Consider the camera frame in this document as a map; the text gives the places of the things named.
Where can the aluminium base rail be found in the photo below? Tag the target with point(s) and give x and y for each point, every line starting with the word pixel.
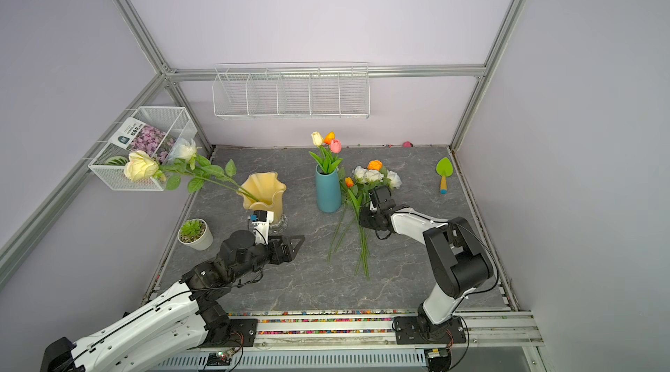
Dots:
pixel 341 341

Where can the green striped ball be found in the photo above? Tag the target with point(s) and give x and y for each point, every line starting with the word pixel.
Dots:
pixel 117 161

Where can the white pot green succulent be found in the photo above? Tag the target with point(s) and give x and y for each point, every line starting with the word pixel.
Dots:
pixel 195 233

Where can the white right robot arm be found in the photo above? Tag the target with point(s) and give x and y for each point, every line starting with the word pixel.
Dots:
pixel 458 261

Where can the seed packet purple flowers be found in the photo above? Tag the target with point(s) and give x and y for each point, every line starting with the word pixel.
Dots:
pixel 136 135

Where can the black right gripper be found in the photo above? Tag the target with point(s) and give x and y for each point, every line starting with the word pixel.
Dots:
pixel 363 214

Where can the cream white tulip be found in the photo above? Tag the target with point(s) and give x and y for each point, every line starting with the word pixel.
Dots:
pixel 318 142

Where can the long white wire basket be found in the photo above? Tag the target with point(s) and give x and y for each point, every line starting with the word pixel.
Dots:
pixel 298 90

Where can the square white wire basket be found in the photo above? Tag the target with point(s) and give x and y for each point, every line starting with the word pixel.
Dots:
pixel 176 121

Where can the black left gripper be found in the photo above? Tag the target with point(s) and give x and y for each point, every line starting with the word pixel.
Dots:
pixel 288 253

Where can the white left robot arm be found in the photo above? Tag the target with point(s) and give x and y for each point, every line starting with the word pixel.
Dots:
pixel 186 316

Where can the white blue rose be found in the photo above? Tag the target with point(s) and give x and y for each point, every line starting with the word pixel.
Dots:
pixel 183 151

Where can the cream yellow rose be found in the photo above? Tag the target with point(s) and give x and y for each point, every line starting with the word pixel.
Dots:
pixel 157 168

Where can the teal cylinder vase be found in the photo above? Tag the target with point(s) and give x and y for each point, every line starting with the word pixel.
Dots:
pixel 328 191

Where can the yellow wavy glass vase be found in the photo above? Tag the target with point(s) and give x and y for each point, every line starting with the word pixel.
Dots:
pixel 265 192

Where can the pink tulip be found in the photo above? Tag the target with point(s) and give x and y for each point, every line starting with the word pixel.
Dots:
pixel 335 146

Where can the green garden trowel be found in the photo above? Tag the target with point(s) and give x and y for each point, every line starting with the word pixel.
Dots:
pixel 445 170

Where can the orange ranunculus flower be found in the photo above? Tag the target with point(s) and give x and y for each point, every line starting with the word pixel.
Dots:
pixel 375 165

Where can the orange yellow tulip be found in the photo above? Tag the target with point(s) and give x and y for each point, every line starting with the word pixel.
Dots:
pixel 329 138

